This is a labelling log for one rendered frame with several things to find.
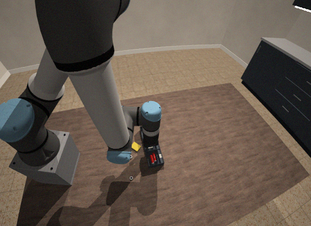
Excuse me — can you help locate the yellow sticky note pad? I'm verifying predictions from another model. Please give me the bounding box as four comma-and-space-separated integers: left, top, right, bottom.
132, 142, 141, 151

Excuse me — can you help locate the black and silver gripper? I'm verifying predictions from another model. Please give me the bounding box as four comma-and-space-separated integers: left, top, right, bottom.
142, 127, 160, 148

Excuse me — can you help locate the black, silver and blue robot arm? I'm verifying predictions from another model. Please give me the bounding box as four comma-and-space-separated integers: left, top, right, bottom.
0, 0, 162, 167

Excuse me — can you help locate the grey three-compartment bin rack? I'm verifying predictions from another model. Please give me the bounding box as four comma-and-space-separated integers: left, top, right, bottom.
140, 126, 164, 168

